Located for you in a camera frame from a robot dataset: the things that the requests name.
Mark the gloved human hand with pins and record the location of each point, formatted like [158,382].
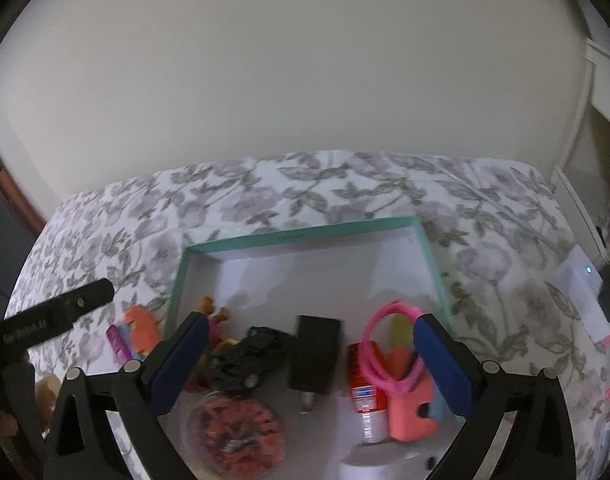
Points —
[8,430]

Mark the white power strip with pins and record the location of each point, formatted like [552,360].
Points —
[579,280]

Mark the red white spray tube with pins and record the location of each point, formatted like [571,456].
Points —
[369,402]

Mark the orange blue gravity knife toy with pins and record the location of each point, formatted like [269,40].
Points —
[140,331]

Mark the pink brown dog toy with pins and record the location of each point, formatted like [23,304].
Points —
[198,380]

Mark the floral grey white blanket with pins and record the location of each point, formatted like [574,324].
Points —
[494,227]

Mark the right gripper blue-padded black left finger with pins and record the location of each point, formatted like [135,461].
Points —
[81,443]

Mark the pink wristband watch toy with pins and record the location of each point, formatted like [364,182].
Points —
[384,372]

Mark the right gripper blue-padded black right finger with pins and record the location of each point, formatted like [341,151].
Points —
[540,444]

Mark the cream plastic clip object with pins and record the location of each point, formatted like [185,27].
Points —
[47,390]

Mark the white oblong plastic device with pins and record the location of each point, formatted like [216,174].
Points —
[391,460]

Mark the purple tube bottle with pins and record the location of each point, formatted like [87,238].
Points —
[118,345]

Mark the orange green carrot knife toy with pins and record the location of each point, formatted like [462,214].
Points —
[417,414]

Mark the black power adapter plug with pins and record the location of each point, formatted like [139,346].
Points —
[313,359]

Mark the black toy car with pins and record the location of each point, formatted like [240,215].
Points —
[245,366]

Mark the teal white cardboard box tray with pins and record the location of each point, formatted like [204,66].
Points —
[345,271]

